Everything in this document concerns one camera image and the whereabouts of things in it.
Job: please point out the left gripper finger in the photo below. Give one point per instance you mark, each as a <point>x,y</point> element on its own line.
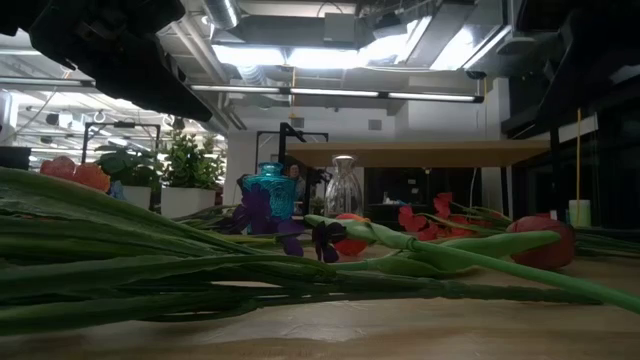
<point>175,95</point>

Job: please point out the purple artificial flower bunch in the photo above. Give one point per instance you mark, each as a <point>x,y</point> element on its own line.
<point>257,205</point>

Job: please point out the green flower stems bundle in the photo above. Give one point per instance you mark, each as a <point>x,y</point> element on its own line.
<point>150,280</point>

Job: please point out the clear glass vase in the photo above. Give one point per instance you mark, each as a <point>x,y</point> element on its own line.
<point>343,192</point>

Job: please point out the red artificial flower bunch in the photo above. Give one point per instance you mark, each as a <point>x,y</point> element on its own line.
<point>412,220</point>

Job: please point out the dark red artificial tulip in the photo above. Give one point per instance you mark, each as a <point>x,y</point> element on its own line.
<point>545,255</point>

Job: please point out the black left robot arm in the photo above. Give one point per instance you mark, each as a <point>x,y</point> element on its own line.
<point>20,15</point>

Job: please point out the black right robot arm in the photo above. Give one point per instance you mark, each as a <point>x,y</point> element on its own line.
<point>600,30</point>

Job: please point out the wooden shelf with black legs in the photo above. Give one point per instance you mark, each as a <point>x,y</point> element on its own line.
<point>425,152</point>

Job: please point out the small-leaf plant in white pot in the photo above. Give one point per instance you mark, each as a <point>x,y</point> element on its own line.
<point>190,165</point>

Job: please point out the broad-leaf plant in white pot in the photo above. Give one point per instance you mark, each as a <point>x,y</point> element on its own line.
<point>127,167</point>

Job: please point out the black background stand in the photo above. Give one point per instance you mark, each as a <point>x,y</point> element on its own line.
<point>283,135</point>

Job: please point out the person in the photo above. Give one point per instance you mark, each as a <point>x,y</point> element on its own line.
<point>295,172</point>

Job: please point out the teal glass vase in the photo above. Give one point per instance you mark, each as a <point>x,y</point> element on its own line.
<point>281,195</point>

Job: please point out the black monitor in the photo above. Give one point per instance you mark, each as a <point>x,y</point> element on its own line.
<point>15,157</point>

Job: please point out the long linear ceiling light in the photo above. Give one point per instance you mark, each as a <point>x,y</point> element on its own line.
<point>330,93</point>

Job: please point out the pale cylindrical container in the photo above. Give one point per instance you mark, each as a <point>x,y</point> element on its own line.
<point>580,214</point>

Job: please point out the silver ventilation duct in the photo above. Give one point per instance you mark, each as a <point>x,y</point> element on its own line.
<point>200,60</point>

